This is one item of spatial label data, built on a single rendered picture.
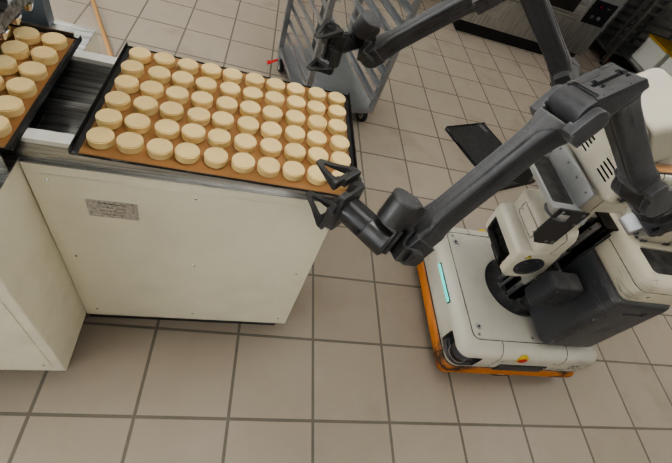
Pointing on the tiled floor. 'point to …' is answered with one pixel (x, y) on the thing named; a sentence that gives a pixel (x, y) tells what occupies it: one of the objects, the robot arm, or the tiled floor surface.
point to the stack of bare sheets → (477, 144)
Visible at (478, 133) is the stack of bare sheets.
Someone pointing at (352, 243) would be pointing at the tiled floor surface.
